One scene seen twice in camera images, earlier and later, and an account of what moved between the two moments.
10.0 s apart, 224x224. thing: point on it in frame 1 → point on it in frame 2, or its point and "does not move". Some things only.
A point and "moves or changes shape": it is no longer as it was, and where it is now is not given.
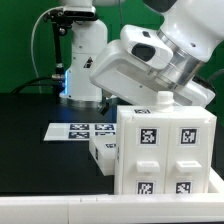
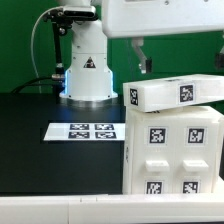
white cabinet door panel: x=189 y=154 moves or changes shape
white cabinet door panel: x=146 y=156 moves or changes shape
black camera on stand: x=62 y=20 does not move
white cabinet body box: x=164 y=149 moves or changes shape
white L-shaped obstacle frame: x=206 y=207 does not move
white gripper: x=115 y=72 → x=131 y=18
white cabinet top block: x=103 y=150 moves or changes shape
